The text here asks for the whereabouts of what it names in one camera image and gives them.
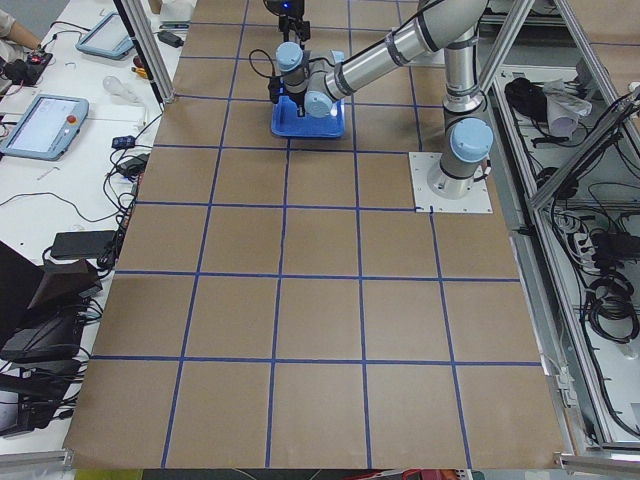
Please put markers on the blue plastic tray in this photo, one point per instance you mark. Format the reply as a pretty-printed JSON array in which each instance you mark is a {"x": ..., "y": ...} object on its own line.
[{"x": 324, "y": 115}]

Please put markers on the black power adapter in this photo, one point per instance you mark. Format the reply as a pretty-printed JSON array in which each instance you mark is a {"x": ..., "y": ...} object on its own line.
[{"x": 170, "y": 39}]

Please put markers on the yellow screwdriver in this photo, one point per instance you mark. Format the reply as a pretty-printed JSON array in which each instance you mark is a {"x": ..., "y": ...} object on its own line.
[{"x": 141, "y": 72}]

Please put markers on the small blue device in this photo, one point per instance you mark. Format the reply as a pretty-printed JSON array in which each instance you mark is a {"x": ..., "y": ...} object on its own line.
[{"x": 123, "y": 142}]

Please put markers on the teach pendant far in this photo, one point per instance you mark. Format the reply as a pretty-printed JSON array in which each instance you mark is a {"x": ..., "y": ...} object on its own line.
[{"x": 109, "y": 39}]

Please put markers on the teach pendant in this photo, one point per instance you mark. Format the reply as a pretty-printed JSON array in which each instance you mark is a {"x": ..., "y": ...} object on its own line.
[
  {"x": 47, "y": 128},
  {"x": 109, "y": 39}
]

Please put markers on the brown paper table mat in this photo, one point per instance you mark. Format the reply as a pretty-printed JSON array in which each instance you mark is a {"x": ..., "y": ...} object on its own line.
[{"x": 279, "y": 303}]

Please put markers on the teach pendant near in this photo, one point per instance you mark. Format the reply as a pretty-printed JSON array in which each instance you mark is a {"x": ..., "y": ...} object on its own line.
[{"x": 47, "y": 128}]

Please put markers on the aluminium frame post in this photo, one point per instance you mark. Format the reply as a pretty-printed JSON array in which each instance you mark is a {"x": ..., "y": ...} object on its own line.
[{"x": 138, "y": 27}]

